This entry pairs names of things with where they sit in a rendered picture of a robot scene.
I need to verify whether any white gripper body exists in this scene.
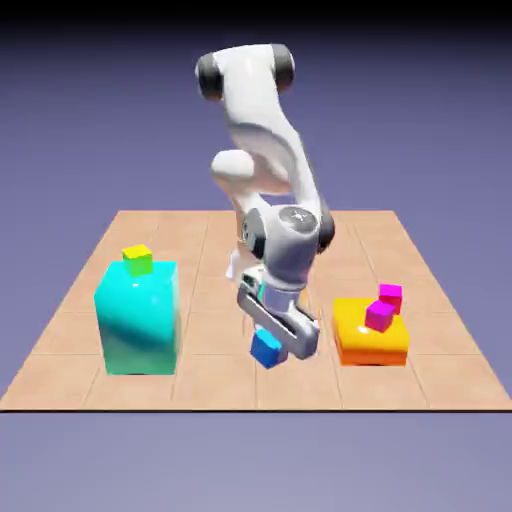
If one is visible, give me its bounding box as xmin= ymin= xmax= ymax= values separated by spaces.
xmin=236 ymin=284 xmax=321 ymax=360

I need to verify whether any small blue cube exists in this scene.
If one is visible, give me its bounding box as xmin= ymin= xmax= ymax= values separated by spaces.
xmin=249 ymin=328 xmax=288 ymax=370

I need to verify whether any small magenta cube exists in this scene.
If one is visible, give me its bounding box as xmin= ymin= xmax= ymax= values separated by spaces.
xmin=378 ymin=282 xmax=404 ymax=316
xmin=364 ymin=300 xmax=397 ymax=334

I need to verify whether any small yellow-green cube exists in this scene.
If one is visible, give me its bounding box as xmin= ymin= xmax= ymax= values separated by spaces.
xmin=121 ymin=243 xmax=154 ymax=278

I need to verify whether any large orange box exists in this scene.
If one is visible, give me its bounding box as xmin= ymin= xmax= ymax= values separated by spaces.
xmin=332 ymin=297 xmax=411 ymax=368

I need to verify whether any large cyan box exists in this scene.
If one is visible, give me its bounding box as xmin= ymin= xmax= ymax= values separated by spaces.
xmin=93 ymin=260 xmax=180 ymax=376

